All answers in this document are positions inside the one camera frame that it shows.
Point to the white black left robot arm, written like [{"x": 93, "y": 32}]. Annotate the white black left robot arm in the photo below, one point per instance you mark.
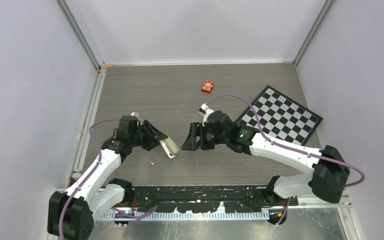
[{"x": 73, "y": 213}]

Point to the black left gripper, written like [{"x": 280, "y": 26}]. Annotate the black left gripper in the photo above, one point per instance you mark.
[{"x": 151, "y": 142}]

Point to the red toy car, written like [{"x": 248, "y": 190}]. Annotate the red toy car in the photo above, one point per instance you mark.
[{"x": 207, "y": 87}]

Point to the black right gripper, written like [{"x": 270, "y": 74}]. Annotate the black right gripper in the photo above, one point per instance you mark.
[{"x": 197, "y": 129}]

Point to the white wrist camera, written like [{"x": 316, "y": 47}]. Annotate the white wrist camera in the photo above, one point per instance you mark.
[
  {"x": 205, "y": 111},
  {"x": 135, "y": 115}
]

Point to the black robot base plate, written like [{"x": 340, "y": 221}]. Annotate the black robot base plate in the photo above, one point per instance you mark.
[{"x": 199, "y": 198}]

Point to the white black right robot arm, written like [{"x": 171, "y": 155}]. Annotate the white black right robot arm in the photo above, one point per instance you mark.
[{"x": 323, "y": 171}]

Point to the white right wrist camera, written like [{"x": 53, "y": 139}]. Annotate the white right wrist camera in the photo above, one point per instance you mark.
[{"x": 205, "y": 111}]

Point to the aluminium slotted rail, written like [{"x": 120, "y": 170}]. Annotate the aluminium slotted rail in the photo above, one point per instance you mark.
[{"x": 218, "y": 215}]

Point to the cream beige stapler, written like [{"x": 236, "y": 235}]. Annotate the cream beige stapler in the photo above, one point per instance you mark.
[{"x": 169, "y": 147}]

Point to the black white chessboard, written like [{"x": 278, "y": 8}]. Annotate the black white chessboard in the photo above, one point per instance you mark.
[{"x": 280, "y": 116}]

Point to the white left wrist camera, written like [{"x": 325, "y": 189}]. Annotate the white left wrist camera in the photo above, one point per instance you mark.
[{"x": 135, "y": 115}]

